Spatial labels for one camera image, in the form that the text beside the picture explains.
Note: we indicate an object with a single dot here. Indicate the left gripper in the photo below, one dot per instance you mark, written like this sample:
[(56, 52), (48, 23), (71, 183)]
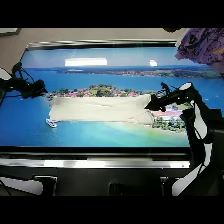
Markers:
[(36, 88)]

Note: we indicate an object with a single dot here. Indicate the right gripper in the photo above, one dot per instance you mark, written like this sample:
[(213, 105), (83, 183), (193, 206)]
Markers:
[(156, 102)]

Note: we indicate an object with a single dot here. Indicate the beige garment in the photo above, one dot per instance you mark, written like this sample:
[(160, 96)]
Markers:
[(100, 109)]

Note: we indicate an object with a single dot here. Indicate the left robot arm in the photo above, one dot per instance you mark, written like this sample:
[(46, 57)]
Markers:
[(13, 85)]

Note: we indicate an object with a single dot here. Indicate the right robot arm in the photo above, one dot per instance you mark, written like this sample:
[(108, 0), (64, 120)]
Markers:
[(196, 133)]

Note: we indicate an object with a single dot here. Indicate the purple garment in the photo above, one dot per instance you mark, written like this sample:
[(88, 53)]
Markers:
[(203, 46)]

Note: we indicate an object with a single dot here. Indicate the silver frame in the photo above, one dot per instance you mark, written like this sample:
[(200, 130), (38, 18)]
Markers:
[(100, 164)]

